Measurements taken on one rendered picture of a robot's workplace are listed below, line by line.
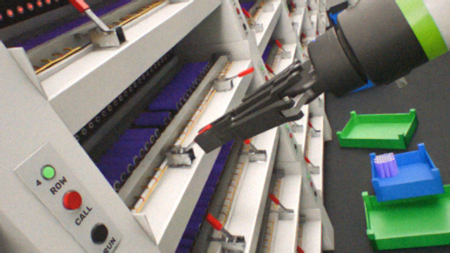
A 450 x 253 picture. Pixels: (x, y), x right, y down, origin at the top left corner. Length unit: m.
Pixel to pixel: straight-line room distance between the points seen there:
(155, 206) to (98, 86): 0.18
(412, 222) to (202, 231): 0.86
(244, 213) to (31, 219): 0.46
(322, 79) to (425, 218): 1.02
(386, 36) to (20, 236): 0.36
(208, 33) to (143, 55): 0.43
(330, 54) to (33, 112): 0.29
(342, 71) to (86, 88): 0.27
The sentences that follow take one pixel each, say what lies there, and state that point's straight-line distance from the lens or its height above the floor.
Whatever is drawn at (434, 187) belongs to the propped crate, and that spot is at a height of 0.12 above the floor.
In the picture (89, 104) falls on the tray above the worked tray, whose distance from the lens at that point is 0.40.
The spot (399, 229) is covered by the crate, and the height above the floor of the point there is 0.00.
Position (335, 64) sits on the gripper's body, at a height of 0.85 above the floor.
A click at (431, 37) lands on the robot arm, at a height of 0.85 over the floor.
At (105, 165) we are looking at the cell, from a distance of 0.56.
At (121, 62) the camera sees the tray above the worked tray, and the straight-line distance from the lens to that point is 0.45.
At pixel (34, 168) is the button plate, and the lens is 0.33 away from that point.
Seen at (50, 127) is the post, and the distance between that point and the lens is 0.35.
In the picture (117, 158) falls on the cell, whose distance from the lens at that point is 0.57.
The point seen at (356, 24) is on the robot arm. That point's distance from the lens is 0.37.
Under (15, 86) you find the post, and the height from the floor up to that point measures 0.98.
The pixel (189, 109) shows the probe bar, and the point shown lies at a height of 0.79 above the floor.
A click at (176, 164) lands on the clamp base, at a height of 0.76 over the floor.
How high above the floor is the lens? 0.99
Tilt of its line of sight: 24 degrees down
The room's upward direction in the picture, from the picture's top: 27 degrees counter-clockwise
